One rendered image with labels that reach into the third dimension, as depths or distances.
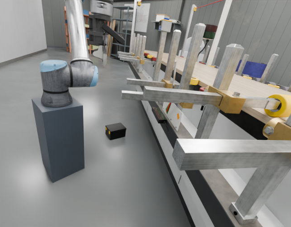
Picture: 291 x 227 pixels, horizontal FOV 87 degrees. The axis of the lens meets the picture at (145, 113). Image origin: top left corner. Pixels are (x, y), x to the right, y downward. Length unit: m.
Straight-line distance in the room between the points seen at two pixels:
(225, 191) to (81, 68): 1.01
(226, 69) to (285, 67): 4.84
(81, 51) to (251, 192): 1.13
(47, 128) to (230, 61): 1.04
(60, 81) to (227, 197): 1.03
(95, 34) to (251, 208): 0.78
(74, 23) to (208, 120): 1.06
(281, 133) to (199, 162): 0.22
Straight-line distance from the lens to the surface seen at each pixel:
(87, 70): 1.14
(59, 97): 1.14
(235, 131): 0.80
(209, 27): 0.77
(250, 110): 0.74
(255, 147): 0.28
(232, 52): 0.54
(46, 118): 1.12
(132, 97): 0.68
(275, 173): 0.43
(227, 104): 0.50
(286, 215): 0.72
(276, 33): 5.45
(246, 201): 0.50
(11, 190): 1.52
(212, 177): 0.60
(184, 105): 0.73
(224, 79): 0.55
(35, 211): 1.35
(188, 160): 0.21
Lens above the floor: 1.07
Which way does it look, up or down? 25 degrees down
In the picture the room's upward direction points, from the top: 10 degrees clockwise
